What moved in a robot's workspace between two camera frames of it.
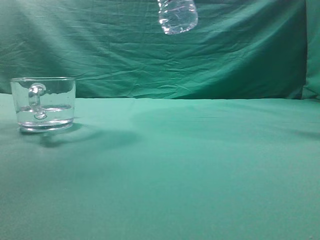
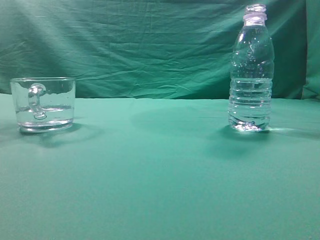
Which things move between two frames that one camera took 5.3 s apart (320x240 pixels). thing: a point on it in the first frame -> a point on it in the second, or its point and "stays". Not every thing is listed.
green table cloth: x=164 y=169 stays
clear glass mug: x=44 y=104 stays
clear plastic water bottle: x=177 y=16 -> x=252 y=69
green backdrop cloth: x=264 y=49 stays
